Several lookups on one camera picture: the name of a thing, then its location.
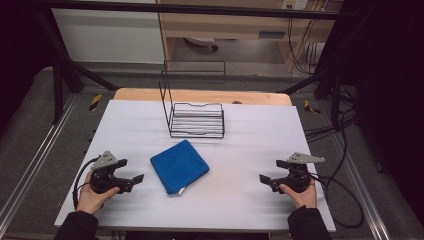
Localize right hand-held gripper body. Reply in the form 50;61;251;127
277;152;326;194

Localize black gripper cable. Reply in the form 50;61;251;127
72;155;101;211
308;171;365;230

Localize white cabinet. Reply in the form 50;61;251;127
51;7;166;65

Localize black curtain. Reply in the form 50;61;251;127
318;0;424;229
0;0;56;136

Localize wooden table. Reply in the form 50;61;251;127
113;87;293;107

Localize black metal stand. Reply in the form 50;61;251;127
280;49;345;130
34;9;120;125

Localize black wire rack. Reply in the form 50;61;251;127
158;59;227;140

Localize white power strip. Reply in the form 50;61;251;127
281;0;310;11

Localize person's left hand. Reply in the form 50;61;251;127
75;169;121;216

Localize bundle of black floor cables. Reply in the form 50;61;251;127
304;85;359;143

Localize hanging cables under desk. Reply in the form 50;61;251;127
287;14;326;76

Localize person's right hand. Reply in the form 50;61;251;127
278;178;319;211

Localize wooden desk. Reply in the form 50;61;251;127
156;0;345;72

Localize black metal crossbar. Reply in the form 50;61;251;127
42;0;348;21

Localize yellow black floor tape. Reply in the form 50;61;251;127
87;93;104;113
303;99;322;115

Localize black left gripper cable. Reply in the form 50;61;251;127
72;155;101;211

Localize white chair base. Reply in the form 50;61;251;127
183;36;220;52

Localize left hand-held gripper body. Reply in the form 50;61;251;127
89;150;126;195

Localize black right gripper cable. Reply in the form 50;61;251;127
308;171;365;230

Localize blue towel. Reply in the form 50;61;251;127
149;139;211;196

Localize aluminium floor rail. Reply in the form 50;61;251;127
0;94;80;228
327;132;392;240

